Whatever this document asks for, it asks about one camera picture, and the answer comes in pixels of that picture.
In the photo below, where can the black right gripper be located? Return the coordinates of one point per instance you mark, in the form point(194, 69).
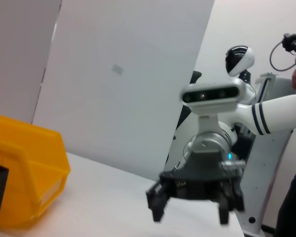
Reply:
point(202, 180)

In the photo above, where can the bystander in dark clothes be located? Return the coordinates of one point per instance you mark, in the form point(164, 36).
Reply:
point(293, 202)

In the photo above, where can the yellow plastic bin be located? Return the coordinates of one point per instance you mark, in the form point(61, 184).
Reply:
point(27, 153)

